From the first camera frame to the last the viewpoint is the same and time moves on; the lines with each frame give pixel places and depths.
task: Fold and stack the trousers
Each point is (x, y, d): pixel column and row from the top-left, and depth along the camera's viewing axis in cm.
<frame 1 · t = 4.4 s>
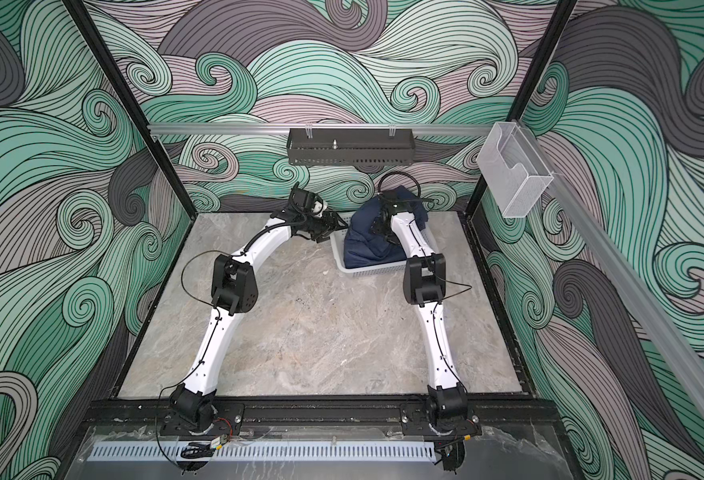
left hand: (344, 225, 100), fingers open
right hand: (383, 236, 110), fingers open
dark blue denim trousers: (362, 248, 102), point 8 cm above the table
white perforated plastic basket: (338, 243, 104), point 7 cm above the table
black perforated metal tray: (357, 147, 97), point 34 cm above the table

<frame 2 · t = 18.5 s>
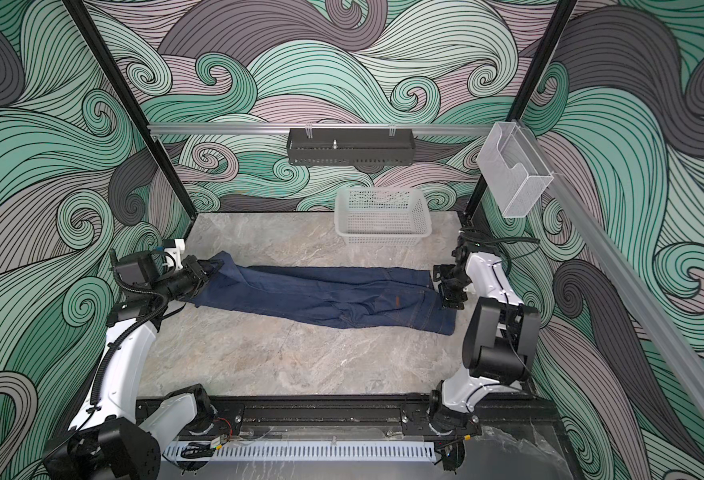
left hand: (220, 260, 75), fingers closed
right hand: (432, 286, 88), fingers open
dark blue denim trousers: (323, 296, 90), point 8 cm above the table
white perforated plastic basket: (382, 216, 123), on the table
the other named things where they were.

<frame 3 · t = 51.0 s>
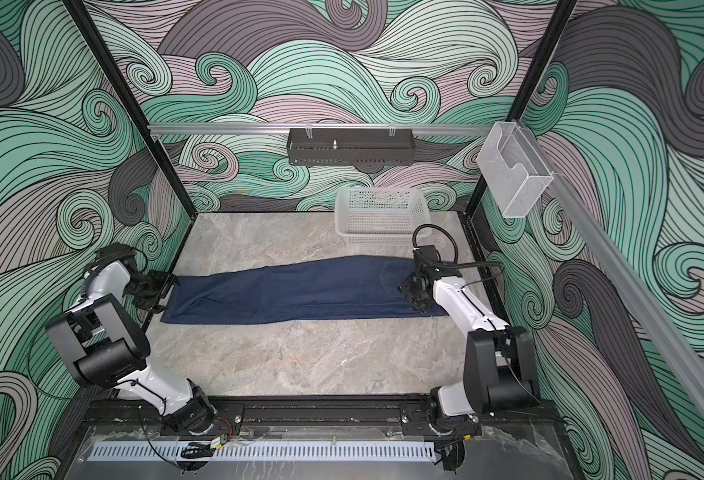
left hand: (172, 287, 87), fingers open
right hand: (403, 293, 89), fingers open
dark blue denim trousers: (294, 288, 101), on the table
the other named things where they were.

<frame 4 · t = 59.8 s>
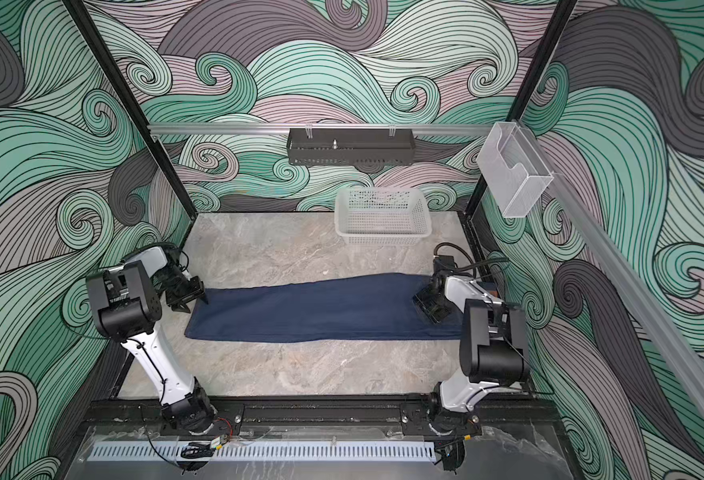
left hand: (197, 301, 94), fingers open
right hand: (417, 307, 93), fingers open
dark blue denim trousers: (377, 308, 100), on the table
the other named things where they were.

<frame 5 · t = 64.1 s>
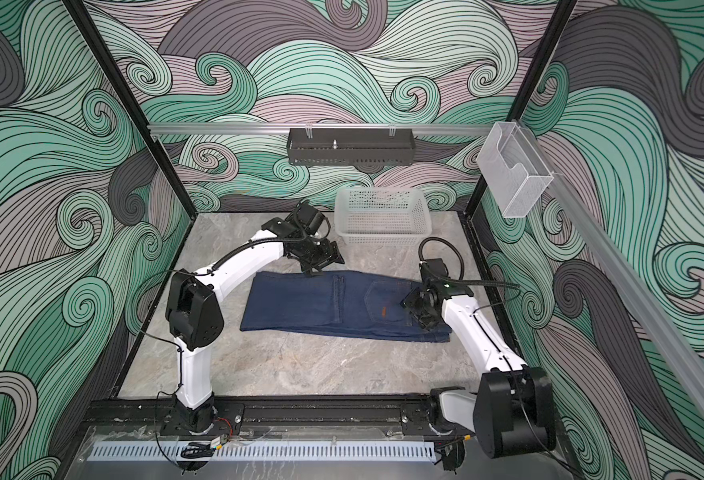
left hand: (338, 262, 86), fingers open
right hand: (405, 310, 84), fingers open
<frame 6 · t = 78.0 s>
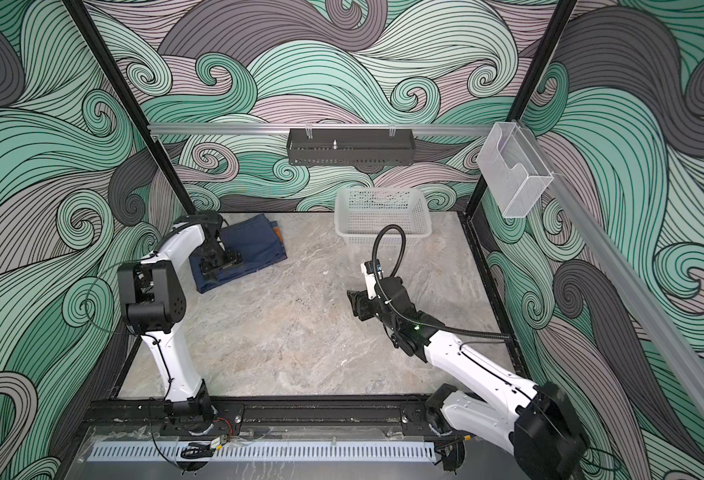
left hand: (231, 268, 94), fingers open
right hand: (354, 291, 79), fingers open
dark blue denim trousers: (258, 238, 113), on the table
the other named things where they were.

